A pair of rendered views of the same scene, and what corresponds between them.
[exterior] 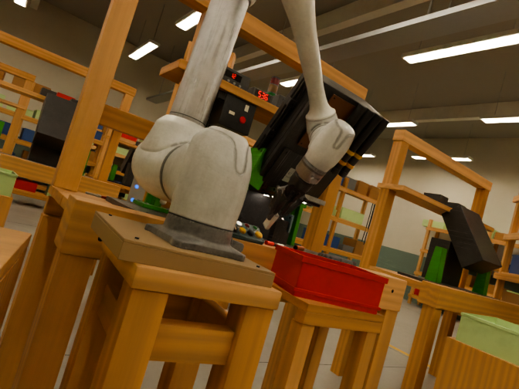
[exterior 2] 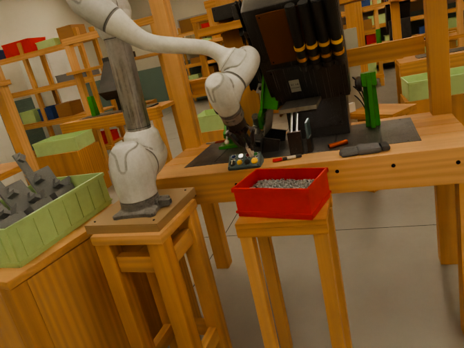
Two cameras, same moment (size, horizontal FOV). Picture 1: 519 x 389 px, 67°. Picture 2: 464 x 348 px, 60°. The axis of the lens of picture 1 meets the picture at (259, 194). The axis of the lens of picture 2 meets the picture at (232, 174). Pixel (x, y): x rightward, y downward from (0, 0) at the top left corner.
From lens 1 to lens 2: 1.46 m
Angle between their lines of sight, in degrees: 57
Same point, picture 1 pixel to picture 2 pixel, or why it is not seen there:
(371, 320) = (309, 225)
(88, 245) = not seen: hidden behind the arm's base
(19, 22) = not seen: outside the picture
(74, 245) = not seen: hidden behind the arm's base
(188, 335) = (131, 260)
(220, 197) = (121, 189)
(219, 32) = (114, 72)
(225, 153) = (112, 165)
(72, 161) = (187, 130)
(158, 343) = (121, 265)
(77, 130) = (179, 110)
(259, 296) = (148, 239)
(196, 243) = (122, 215)
